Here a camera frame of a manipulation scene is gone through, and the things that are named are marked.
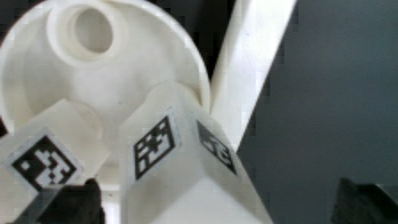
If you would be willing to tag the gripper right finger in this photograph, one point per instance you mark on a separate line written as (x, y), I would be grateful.
(366, 203)

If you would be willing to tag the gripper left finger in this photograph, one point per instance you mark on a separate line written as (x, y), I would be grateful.
(65, 205)

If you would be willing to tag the white stool leg with tag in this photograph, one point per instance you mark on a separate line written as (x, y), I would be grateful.
(184, 184)

